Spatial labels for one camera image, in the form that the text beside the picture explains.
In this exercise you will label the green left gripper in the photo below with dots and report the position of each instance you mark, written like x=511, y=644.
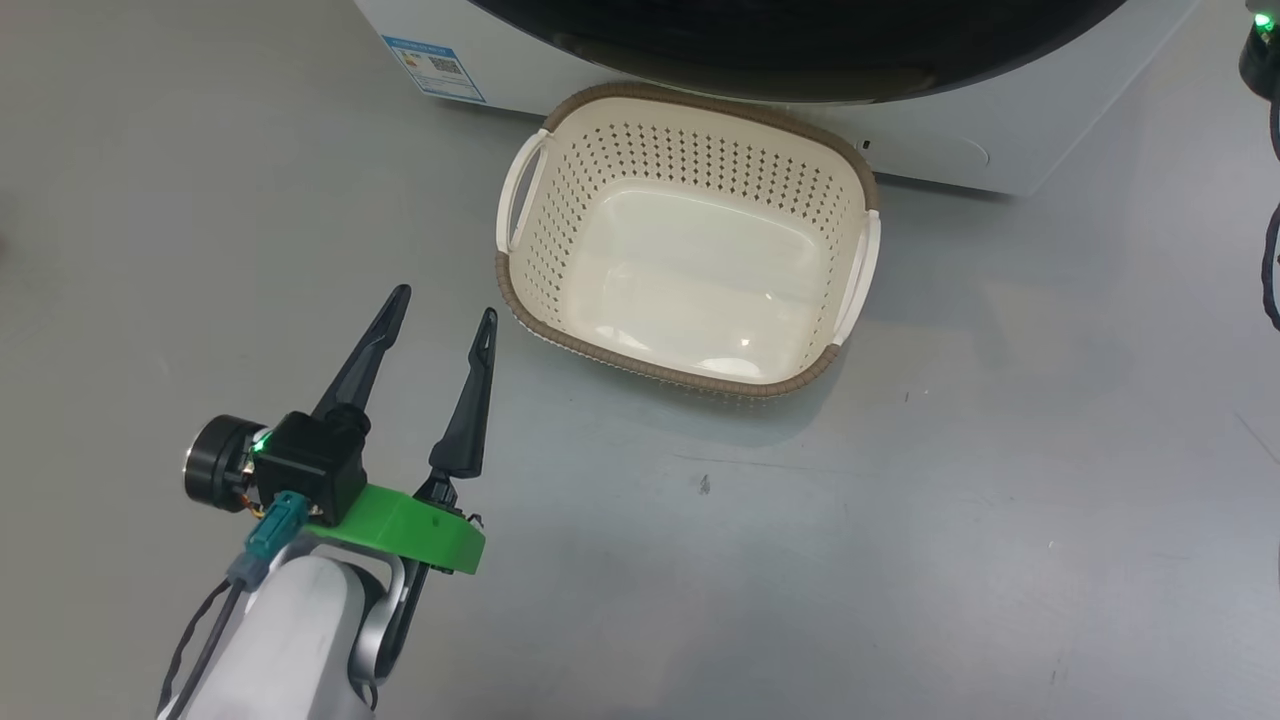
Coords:
x=410, y=530

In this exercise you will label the black round glass door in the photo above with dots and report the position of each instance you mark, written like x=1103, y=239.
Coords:
x=800, y=50

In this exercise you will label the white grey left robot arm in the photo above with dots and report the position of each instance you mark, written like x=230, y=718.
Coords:
x=290, y=640

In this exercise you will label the beige perforated laundry basket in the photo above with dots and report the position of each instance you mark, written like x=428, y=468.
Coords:
x=690, y=270

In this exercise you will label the white washing machine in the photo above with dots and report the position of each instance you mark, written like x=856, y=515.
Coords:
x=1000, y=120

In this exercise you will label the blue energy label sticker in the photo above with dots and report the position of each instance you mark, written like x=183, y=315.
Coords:
x=435, y=68

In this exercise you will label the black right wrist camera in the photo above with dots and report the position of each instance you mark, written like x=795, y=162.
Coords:
x=1262, y=55

